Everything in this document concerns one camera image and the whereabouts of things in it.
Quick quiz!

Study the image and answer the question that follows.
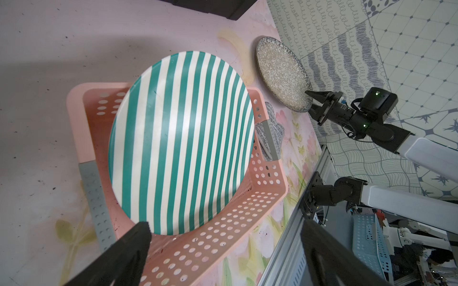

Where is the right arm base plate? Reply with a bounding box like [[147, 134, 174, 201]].
[[299, 172, 323, 223]]

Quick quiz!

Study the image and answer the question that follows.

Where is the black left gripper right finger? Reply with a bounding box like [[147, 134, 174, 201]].
[[301, 220, 389, 286]]

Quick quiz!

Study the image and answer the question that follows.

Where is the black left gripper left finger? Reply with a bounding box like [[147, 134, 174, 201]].
[[66, 222, 151, 286]]

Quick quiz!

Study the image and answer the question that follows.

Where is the aluminium mounting rail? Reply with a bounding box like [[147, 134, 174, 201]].
[[257, 144, 337, 286]]

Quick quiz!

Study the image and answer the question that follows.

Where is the speckled grey round plate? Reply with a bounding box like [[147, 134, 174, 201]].
[[255, 36, 313, 113]]

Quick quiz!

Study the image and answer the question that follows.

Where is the yellow and black toolbox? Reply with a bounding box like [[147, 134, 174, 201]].
[[163, 0, 256, 21]]

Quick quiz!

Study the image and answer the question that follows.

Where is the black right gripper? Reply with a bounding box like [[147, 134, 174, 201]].
[[305, 87, 411, 154]]

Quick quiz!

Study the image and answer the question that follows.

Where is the grey knitted dish cloth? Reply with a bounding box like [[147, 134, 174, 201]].
[[255, 102, 285, 162]]

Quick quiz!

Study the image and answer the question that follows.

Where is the pink perforated plastic basket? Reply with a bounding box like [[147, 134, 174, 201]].
[[66, 83, 287, 286]]

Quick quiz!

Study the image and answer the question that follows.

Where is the green white striped plate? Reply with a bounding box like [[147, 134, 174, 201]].
[[108, 51, 255, 235]]

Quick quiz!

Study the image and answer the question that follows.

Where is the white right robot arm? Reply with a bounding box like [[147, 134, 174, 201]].
[[306, 87, 458, 234]]

